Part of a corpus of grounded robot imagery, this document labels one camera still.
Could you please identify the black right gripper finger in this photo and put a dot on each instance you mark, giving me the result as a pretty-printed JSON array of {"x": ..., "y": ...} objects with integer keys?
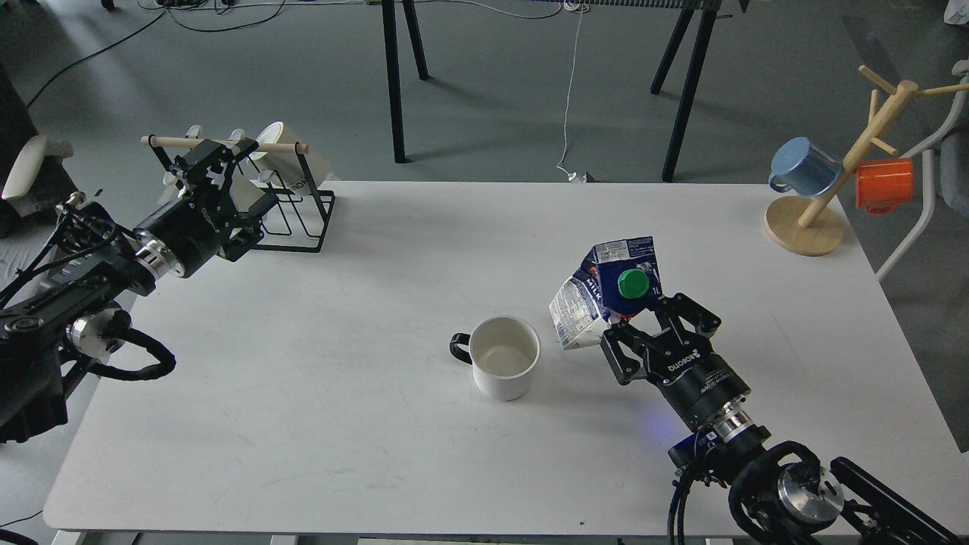
[
  {"x": 628, "y": 351},
  {"x": 685, "y": 325}
]

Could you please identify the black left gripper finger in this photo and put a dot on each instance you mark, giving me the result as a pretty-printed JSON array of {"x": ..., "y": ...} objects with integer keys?
[
  {"x": 205, "y": 170},
  {"x": 241, "y": 231}
]

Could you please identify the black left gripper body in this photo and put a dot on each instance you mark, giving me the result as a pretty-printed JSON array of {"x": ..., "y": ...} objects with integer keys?
[{"x": 190, "y": 229}]

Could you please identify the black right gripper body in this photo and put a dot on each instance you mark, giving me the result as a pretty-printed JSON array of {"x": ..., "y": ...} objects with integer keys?
[{"x": 694, "y": 380}]

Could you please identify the blue white milk carton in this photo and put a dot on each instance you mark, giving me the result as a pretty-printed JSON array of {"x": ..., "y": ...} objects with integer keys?
[{"x": 616, "y": 280}]

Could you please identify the white mug with black handle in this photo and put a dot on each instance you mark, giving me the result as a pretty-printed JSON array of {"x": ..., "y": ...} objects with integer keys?
[{"x": 503, "y": 353}]

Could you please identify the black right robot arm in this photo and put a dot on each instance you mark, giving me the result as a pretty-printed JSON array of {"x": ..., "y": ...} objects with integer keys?
[{"x": 778, "y": 495}]

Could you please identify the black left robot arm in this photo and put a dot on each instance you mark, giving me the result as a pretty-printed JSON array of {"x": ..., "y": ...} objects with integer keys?
[{"x": 61, "y": 321}]

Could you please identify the cream mug front on rack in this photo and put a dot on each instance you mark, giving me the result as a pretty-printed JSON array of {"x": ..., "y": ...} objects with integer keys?
[{"x": 251, "y": 202}]

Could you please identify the cream mug on rack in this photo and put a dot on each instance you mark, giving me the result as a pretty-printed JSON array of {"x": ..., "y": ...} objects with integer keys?
[
  {"x": 286, "y": 167},
  {"x": 251, "y": 202}
]

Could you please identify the cream mug rear on rack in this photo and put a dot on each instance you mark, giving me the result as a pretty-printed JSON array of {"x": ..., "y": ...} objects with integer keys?
[{"x": 286, "y": 167}]

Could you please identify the wooden mug tree stand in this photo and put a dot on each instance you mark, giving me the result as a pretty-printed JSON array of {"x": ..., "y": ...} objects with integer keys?
[{"x": 807, "y": 226}]

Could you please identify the white chair left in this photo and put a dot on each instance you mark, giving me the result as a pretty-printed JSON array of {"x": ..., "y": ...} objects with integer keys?
[{"x": 23, "y": 190}]

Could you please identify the white chair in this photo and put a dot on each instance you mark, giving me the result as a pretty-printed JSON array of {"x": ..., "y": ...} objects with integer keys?
[
  {"x": 944, "y": 168},
  {"x": 23, "y": 190}
]

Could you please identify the blue metal mug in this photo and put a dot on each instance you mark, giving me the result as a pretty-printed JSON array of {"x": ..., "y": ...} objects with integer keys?
[{"x": 802, "y": 167}]

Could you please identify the orange mug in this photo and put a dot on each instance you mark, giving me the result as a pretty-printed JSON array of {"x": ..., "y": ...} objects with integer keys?
[{"x": 882, "y": 185}]

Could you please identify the black table legs right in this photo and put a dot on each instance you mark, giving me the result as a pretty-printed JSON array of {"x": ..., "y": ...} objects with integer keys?
[{"x": 709, "y": 12}]

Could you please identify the white chair right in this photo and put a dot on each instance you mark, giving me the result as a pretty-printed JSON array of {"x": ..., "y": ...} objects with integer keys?
[{"x": 944, "y": 168}]

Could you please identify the black wire mug rack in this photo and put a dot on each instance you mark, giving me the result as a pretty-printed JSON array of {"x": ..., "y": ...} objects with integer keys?
[{"x": 298, "y": 223}]

